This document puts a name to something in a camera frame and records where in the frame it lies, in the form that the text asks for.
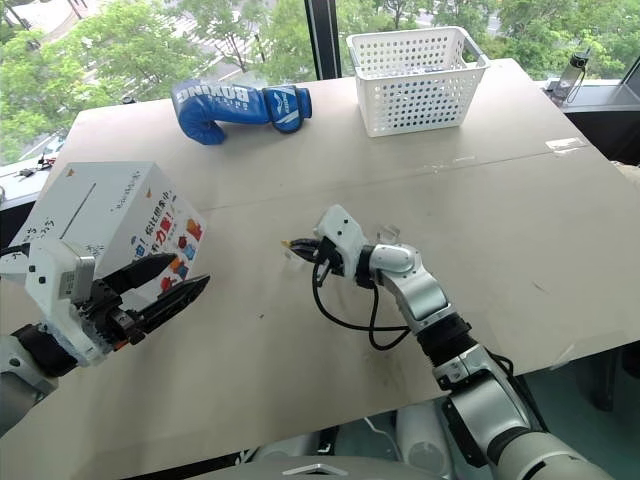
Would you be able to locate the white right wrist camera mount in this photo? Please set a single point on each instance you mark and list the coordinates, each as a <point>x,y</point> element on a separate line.
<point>342,230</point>

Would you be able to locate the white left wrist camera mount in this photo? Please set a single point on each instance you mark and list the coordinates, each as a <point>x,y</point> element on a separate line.
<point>47,280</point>

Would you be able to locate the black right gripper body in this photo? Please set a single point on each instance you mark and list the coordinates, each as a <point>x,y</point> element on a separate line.
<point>330,257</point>

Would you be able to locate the clear plastic coin stand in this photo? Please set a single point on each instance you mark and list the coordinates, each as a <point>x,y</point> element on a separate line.
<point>386,233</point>

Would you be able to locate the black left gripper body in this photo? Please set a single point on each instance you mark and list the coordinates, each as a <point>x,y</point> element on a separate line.
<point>102,307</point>

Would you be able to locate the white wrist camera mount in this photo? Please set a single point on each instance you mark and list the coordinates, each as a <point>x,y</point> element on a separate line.
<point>47,280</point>
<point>342,230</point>

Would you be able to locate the white perforated plastic basket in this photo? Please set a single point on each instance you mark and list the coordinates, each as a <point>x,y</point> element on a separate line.
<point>415,100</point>

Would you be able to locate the white rounded robot shape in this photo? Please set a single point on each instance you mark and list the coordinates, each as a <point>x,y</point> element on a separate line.
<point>425,440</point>

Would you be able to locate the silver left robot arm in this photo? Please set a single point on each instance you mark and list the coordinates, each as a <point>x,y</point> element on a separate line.
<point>17,372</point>

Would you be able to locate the black window frame post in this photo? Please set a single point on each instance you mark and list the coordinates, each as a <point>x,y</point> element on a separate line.
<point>322,37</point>

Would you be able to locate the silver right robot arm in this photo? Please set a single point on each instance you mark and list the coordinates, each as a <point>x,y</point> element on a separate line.
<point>425,295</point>

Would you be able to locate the white box with slot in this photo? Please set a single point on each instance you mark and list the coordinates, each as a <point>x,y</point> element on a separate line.
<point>105,205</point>

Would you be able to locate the blue boxing glove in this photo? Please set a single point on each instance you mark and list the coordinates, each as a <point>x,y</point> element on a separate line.
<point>225,102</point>

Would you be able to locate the small dark sill clutter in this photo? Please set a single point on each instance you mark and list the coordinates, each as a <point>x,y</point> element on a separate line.
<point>37,166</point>

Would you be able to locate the dark side cabinet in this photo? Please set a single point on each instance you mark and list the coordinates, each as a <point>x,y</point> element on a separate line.
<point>607,120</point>

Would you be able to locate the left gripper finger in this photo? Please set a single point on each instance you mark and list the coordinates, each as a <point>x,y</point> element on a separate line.
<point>142,272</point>
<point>170,302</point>

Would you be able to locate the clear tape strip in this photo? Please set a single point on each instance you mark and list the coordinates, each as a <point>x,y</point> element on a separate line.
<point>565,143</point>

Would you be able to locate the clear water bottle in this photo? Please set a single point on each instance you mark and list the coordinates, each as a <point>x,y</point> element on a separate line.
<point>572,75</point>

